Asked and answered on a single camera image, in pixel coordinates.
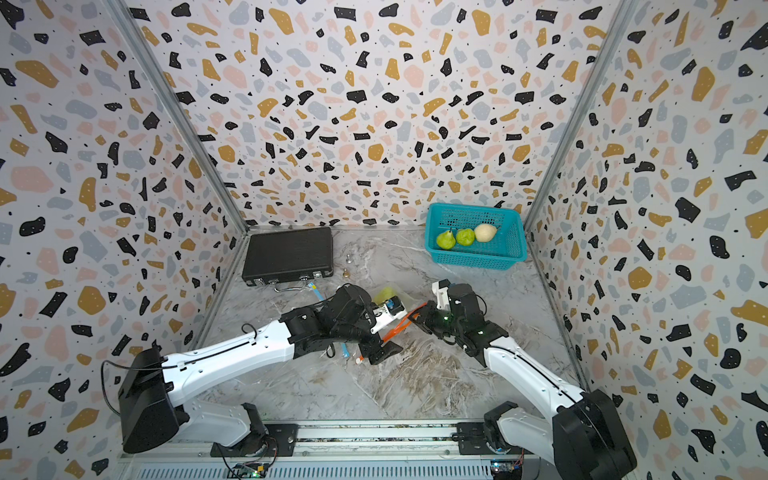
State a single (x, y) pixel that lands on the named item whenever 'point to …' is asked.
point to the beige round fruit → (485, 232)
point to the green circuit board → (249, 471)
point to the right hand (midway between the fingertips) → (406, 316)
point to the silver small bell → (348, 259)
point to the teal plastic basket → (507, 248)
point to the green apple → (465, 237)
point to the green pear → (446, 240)
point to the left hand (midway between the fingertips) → (397, 331)
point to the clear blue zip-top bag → (344, 346)
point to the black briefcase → (288, 255)
